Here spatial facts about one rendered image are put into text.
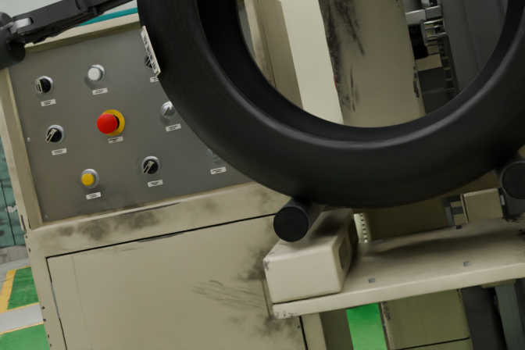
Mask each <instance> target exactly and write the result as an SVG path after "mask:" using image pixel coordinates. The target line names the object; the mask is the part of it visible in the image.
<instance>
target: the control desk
mask: <svg viewBox="0 0 525 350"><path fill-rule="evenodd" d="M237 2H238V11H239V16H240V21H241V27H242V30H243V33H244V36H245V40H246V42H247V45H248V48H249V50H250V52H251V54H252V56H253V58H254V60H255V61H256V63H257V65H258V66H259V68H260V69H261V71H262V72H263V74H264V75H265V76H266V78H267V79H268V80H269V81H270V83H271V84H272V85H273V86H274V87H275V88H276V89H277V90H278V91H279V92H280V93H281V94H282V95H284V96H285V97H286V98H287V99H289V100H290V101H291V102H293V103H294V104H296V105H297V106H298V107H300V108H302V109H303V105H302V99H301V95H300V90H299V86H298V80H297V76H296V72H295V65H294V61H293V57H292V53H291V46H290V42H289V38H288V32H287V28H286V23H285V19H284V13H283V9H282V5H281V1H279V0H237ZM140 31H141V25H140V21H139V16H138V13H135V14H131V15H127V16H121V17H118V18H114V19H110V20H104V21H101V22H97V23H91V24H88V25H84V26H81V27H74V28H71V29H69V30H66V31H64V32H62V33H61V34H59V35H58V36H56V37H47V38H46V39H45V40H44V41H43V42H40V43H38V44H35V45H34V44H33V42H32V43H30V44H26V45H25V50H26V55H25V58H24V60H23V61H22V62H19V63H17V64H16V65H13V66H10V67H7V68H5V69H3V70H1V73H0V135H1V139H2V145H3V148H4V153H5V158H6V162H7V166H8V170H9V175H10V180H11V183H12V189H13V194H14V197H15V200H16V207H17V211H18V214H19V218H20V224H21V228H22V230H25V231H26V234H25V235H24V239H25V242H26V246H27V253H28V256H29V260H30V266H31V270H32V274H33V278H34V283H35V287H36V291H37V297H38V301H39V305H40V308H41V315H42V319H43V322H44V325H45V332H46V336H47V339H48V346H49V349H50V350H354V348H353V343H352V337H351V333H350V329H349V325H348V318H347V314H346V310H345V308H344V309H336V310H331V311H326V312H318V313H313V314H309V315H304V316H295V317H291V318H286V319H281V320H275V317H274V313H273V305H274V304H275V303H272V301H271V298H270V291H269V288H268V283H267V279H266V273H265V269H264V265H263V260H264V259H265V258H266V256H267V255H268V254H269V252H270V251H271V250H272V249H273V247H274V246H275V245H276V244H277V242H278V241H279V240H280V238H279V237H278V236H277V234H276V233H275V231H274V229H273V219H274V217H275V215H276V214H277V212H278V211H279V210H280V209H281V208H282V207H283V206H284V205H285V201H284V195H283V194H281V193H279V192H276V191H273V190H271V189H269V188H267V187H264V186H262V185H261V184H258V183H256V182H255V181H253V180H251V179H249V178H248V177H246V176H245V175H243V174H241V173H239V172H238V171H236V170H235V169H234V168H233V167H231V166H229V165H228V164H227V163H225V162H224V161H223V160H222V159H221V158H219V157H218V156H217V155H216V154H214V153H213V152H212V151H211V150H210V149H209V148H208V147H207V146H206V145H205V144H203V143H202V142H201V140H200V139H199V138H198V137H197V136H196V135H195V134H194V133H193V132H192V130H191V129H190V128H189V127H188V125H187V124H186V123H185V122H184V121H183V120H182V118H181V117H180V115H179V114H178V112H177V111H176V110H175V108H174V107H173V105H172V103H171V102H170V100H169V99H168V97H167V96H166V93H165V91H164V90H163V88H162V86H161V84H160V83H159V80H158V77H157V76H155V73H154V70H153V68H152V64H151V62H150V59H149V57H148V53H147V51H146V48H145V44H144V42H143V39H142V36H141V33H140Z"/></svg>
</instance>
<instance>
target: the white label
mask: <svg viewBox="0 0 525 350"><path fill-rule="evenodd" d="M140 33H141V36H142V39H143V42H144V44H145V48H146V51H147V53H148V57H149V59H150V62H151V64H152V68H153V70H154V73H155V76H158V75H159V73H160V72H161V71H160V68H159V65H158V63H157V60H156V57H155V53H154V51H153V48H152V45H151V42H150V40H149V37H148V33H147V31H146V29H145V26H143V27H142V29H141V31H140Z"/></svg>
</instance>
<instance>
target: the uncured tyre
mask: <svg viewBox="0 0 525 350"><path fill-rule="evenodd" d="M137 11H138V16H139V21H140V25H141V29H142V27H143V26H145V29H146V31H147V33H148V37H149V40H150V42H151V45H152V48H153V51H154V53H155V57H156V60H157V63H158V65H159V68H160V71H161V72H160V73H159V75H158V76H157V77H158V80H159V83H160V84H161V86H162V88H163V90H164V91H165V93H166V96H167V97H168V99H169V100H170V102H171V103H172V105H173V107H174V108H175V110H176V111H177V112H178V114H179V115H180V117H181V118H182V120H183V121H184V122H185V123H186V124H187V126H188V127H189V128H190V129H191V130H192V132H193V133H194V134H195V135H196V136H197V137H198V138H199V139H200V140H201V142H202V143H203V144H205V145H206V146H207V147H208V148H209V149H210V150H211V151H212V152H213V153H214V154H216V155H217V156H218V157H219V158H221V159H222V160H223V161H224V162H225V163H227V164H228V165H229V166H231V167H233V168H234V169H235V170H236V171H238V172H239V173H241V174H243V175H245V176H246V177H248V178H249V179H251V180H253V181H255V182H256V183H258V184H261V185H262V186H264V187H266V188H269V189H271V190H273V191H276V192H279V193H281V194H283V195H286V196H289V197H292V198H296V199H299V200H302V201H305V202H311V203H314V204H318V205H319V204H320V203H323V204H328V205H340V206H350V208H351V209H379V208H388V207H395V206H400V205H408V204H413V203H416V202H421V201H425V200H428V199H431V198H435V197H437V196H440V195H444V194H446V193H449V192H451V191H454V190H456V189H458V188H460V187H463V186H465V185H467V184H469V183H471V182H473V181H475V180H476V179H478V178H480V177H482V176H483V175H485V174H486V173H488V172H490V171H492V170H493V169H494V168H496V167H497V166H499V165H500V164H502V163H503V162H504V161H506V160H507V159H508V158H509V157H511V156H512V155H513V154H514V153H516V152H517V151H518V150H519V149H520V148H522V147H523V146H524V145H525V0H508V1H507V8H506V13H505V20H504V23H503V26H502V31H501V33H500V36H499V38H498V41H497V44H496V46H495V48H494V50H493V52H492V53H491V56H490V58H489V59H488V61H487V62H486V64H485V65H484V67H483V69H482V70H481V71H480V72H479V73H478V75H477V76H476V77H475V79H474V80H473V81H472V82H471V83H470V84H469V85H468V86H467V87H466V88H465V89H464V90H463V91H462V92H461V93H460V94H459V95H457V96H456V97H455V98H453V99H452V100H451V101H450V102H448V103H447V104H445V105H443V106H442V107H441V108H439V109H437V110H435V111H433V112H431V113H429V114H427V115H425V116H422V117H420V118H418V119H416V120H412V121H409V122H406V123H400V124H397V125H392V126H386V127H353V126H348V125H343V124H339V123H334V122H331V121H329V120H325V119H322V118H320V117H318V116H315V115H313V114H311V113H309V112H307V111H305V110H304V109H302V108H300V107H298V106H297V105H296V104H294V103H293V102H291V101H290V100H289V99H287V98H286V97H285V96H284V95H282V94H281V93H280V92H279V91H278V90H277V89H276V88H275V87H274V86H273V85H272V84H271V83H270V81H269V80H268V79H267V78H266V76H265V75H264V74H263V72H262V71H261V69H260V68H259V66H258V65H257V63H256V61H255V60H254V58H253V56H252V54H251V52H250V50H249V48H248V45H247V42H246V40H245V36H244V33H243V30H242V27H241V21H240V16H239V11H238V0H137Z"/></svg>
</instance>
